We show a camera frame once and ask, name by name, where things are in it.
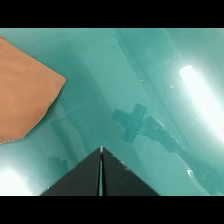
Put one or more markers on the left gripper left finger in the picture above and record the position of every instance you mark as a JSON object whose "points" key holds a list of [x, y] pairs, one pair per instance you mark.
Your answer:
{"points": [[83, 180]]}

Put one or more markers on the brown T-shirt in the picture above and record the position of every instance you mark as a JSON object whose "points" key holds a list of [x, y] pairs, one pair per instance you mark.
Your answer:
{"points": [[23, 96]]}

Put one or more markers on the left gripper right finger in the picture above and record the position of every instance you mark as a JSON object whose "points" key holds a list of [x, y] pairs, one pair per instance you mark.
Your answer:
{"points": [[123, 180]]}

